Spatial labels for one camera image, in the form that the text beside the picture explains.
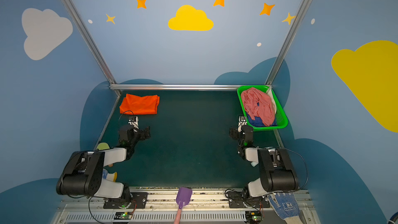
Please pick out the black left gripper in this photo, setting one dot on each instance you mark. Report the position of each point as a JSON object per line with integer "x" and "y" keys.
{"x": 142, "y": 133}

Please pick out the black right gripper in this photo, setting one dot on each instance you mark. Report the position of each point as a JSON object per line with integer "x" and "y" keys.
{"x": 236, "y": 134}

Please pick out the orange t shirt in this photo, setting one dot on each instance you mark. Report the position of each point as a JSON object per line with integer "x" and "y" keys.
{"x": 139, "y": 105}

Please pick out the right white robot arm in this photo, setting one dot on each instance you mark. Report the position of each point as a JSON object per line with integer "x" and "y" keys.
{"x": 277, "y": 173}

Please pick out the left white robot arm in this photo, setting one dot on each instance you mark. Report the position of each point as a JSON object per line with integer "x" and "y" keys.
{"x": 83, "y": 174}

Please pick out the blue t shirt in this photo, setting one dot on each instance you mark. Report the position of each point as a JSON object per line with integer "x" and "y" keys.
{"x": 257, "y": 122}

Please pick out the green plastic basket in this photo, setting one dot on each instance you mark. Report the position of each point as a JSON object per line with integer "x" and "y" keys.
{"x": 281, "y": 117}

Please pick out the green toy shovel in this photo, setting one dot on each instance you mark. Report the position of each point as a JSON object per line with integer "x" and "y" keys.
{"x": 102, "y": 146}

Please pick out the pink t shirt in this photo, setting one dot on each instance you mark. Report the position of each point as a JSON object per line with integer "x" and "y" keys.
{"x": 257, "y": 103}

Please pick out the left blue dotted glove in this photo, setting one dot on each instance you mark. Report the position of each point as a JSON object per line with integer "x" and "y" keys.
{"x": 109, "y": 176}

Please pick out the blue dotted glove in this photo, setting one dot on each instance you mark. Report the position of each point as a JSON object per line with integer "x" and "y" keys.
{"x": 109, "y": 176}
{"x": 286, "y": 207}

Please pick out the purple toy shovel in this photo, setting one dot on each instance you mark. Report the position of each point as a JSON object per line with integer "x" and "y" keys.
{"x": 183, "y": 198}

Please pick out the right blue dotted glove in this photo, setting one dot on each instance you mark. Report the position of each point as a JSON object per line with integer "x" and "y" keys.
{"x": 286, "y": 207}

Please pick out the right green circuit board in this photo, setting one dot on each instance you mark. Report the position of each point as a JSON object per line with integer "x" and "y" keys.
{"x": 253, "y": 217}

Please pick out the green circuit board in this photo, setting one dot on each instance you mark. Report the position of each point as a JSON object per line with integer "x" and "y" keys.
{"x": 119, "y": 216}
{"x": 253, "y": 217}

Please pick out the left green circuit board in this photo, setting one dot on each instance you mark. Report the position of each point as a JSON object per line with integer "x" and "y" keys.
{"x": 119, "y": 216}

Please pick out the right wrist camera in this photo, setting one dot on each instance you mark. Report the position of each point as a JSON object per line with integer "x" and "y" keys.
{"x": 242, "y": 121}

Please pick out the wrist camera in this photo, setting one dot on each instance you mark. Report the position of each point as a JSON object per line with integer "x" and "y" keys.
{"x": 242, "y": 121}
{"x": 133, "y": 120}

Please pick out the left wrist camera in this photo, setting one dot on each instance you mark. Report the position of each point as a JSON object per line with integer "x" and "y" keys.
{"x": 133, "y": 120}

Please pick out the right side aluminium rail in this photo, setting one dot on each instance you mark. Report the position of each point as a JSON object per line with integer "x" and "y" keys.
{"x": 278, "y": 138}

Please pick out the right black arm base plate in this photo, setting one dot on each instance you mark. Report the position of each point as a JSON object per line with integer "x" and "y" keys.
{"x": 242, "y": 199}

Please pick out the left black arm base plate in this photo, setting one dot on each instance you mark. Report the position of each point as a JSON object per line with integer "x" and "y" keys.
{"x": 138, "y": 201}

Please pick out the right upright aluminium post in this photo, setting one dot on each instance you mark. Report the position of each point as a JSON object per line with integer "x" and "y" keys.
{"x": 294, "y": 27}

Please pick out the upright aluminium post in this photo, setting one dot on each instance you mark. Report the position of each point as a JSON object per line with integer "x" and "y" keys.
{"x": 294, "y": 27}
{"x": 83, "y": 30}

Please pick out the horizontal aluminium frame rail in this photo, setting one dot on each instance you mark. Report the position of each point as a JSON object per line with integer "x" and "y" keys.
{"x": 123, "y": 87}

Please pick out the left upright aluminium post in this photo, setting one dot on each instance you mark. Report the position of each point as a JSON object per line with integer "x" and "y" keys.
{"x": 83, "y": 30}

